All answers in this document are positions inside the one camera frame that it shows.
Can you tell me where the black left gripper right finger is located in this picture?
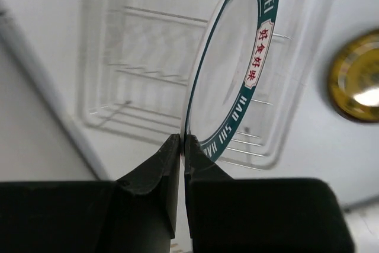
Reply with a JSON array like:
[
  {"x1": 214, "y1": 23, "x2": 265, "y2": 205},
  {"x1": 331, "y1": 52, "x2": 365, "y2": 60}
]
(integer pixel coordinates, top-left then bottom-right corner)
[{"x1": 184, "y1": 135, "x2": 355, "y2": 252}]

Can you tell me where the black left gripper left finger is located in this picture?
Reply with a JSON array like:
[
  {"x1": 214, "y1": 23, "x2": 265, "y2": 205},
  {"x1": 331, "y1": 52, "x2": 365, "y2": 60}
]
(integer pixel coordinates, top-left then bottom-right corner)
[{"x1": 1, "y1": 134, "x2": 180, "y2": 252}]

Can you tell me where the white plate wide teal band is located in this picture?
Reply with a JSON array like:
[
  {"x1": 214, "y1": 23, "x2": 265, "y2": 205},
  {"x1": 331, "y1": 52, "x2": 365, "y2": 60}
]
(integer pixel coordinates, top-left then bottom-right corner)
[{"x1": 181, "y1": 0, "x2": 279, "y2": 161}]

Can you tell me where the yellow plate brown rim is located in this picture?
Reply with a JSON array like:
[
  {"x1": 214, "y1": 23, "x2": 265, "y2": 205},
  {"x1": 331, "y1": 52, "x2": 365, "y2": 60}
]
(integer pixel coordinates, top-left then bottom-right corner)
[{"x1": 326, "y1": 29, "x2": 378, "y2": 123}]

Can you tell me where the silver wire dish rack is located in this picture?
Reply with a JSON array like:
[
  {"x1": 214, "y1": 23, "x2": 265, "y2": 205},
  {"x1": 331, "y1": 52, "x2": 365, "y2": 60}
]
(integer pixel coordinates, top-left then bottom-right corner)
[{"x1": 78, "y1": 4, "x2": 297, "y2": 171}]

